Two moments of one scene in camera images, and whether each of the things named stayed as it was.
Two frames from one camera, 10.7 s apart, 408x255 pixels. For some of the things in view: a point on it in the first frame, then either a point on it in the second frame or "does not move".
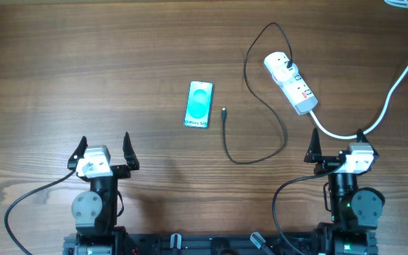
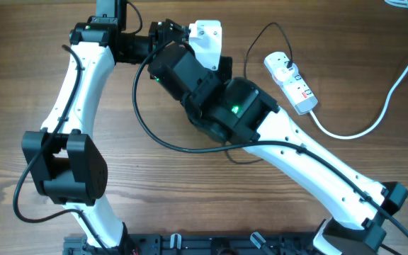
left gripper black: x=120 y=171 → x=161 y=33
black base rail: x=234 y=244 does not move
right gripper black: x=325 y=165 → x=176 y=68
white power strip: x=300 y=94 does not move
